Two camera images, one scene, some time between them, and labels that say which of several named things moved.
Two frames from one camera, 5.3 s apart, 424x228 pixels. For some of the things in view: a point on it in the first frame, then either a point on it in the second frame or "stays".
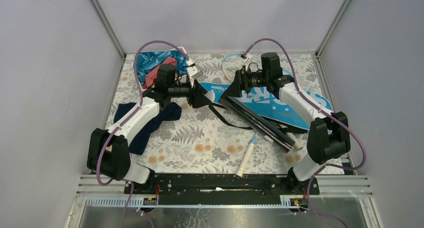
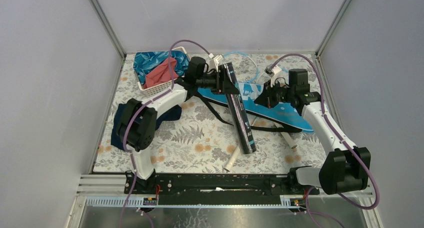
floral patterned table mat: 237,117 stays
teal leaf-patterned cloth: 146,59 stays
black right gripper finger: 234,89 to 266,98
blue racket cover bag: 264,103 stays
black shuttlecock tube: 257,124 to 239,112
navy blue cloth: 168,112 stays
